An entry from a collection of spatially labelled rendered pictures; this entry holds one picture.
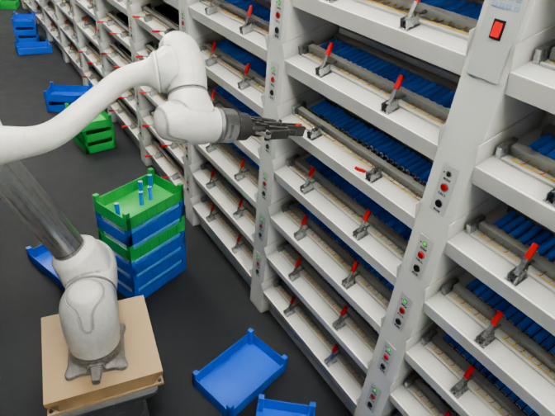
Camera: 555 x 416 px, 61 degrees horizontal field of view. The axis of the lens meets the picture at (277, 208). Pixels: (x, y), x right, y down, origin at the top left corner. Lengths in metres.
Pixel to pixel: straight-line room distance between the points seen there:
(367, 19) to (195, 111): 0.46
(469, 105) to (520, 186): 0.19
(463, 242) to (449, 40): 0.44
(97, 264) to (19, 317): 0.72
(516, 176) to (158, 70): 0.83
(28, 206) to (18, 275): 0.99
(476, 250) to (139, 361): 1.06
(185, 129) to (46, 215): 0.55
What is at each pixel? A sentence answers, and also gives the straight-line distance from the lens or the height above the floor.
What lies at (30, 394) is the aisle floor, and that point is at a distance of 1.98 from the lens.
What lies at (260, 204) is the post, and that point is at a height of 0.54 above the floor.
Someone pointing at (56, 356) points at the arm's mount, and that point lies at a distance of 1.70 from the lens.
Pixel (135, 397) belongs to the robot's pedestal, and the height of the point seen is 0.20.
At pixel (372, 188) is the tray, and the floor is 0.91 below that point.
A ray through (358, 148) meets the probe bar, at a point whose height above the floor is 0.96.
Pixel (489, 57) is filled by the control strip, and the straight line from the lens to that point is 0.99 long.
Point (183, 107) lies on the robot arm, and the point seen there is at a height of 1.09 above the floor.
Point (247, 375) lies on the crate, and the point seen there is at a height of 0.00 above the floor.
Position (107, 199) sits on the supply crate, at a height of 0.43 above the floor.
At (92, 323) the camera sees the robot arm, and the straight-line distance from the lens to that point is 1.47.
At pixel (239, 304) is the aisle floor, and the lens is 2.13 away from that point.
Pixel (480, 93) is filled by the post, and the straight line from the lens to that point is 1.01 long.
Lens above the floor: 1.55
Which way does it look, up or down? 35 degrees down
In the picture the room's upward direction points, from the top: 6 degrees clockwise
